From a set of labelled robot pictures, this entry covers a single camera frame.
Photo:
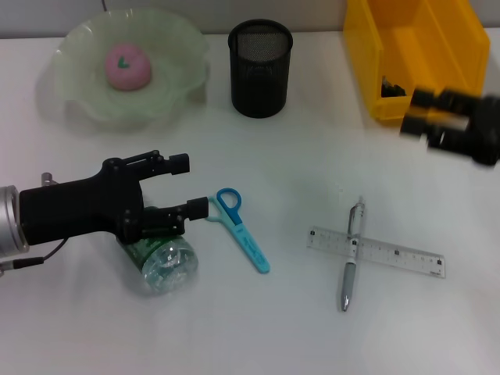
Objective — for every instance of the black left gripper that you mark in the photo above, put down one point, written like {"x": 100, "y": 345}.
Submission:
{"x": 78, "y": 211}

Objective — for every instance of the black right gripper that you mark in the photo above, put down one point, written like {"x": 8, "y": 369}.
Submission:
{"x": 476, "y": 133}

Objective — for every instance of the green plastic wrapper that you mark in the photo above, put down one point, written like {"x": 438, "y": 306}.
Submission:
{"x": 392, "y": 89}

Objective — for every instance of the clear green-label water bottle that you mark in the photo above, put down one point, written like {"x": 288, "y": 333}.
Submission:
{"x": 168, "y": 261}

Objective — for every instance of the pink peach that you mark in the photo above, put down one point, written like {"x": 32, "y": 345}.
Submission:
{"x": 128, "y": 67}

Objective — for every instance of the blue scissors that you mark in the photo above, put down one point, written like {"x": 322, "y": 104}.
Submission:
{"x": 244, "y": 238}

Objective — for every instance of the green glass fruit plate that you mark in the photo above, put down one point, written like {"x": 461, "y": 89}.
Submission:
{"x": 172, "y": 86}

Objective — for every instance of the clear plastic ruler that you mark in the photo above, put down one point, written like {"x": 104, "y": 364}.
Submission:
{"x": 410, "y": 258}

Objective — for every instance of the black mesh pen holder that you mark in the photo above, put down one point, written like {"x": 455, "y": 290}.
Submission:
{"x": 259, "y": 70}

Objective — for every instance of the grey white pen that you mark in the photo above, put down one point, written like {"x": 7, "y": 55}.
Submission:
{"x": 349, "y": 273}

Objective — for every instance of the yellow plastic bin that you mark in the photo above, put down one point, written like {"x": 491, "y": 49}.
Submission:
{"x": 422, "y": 47}

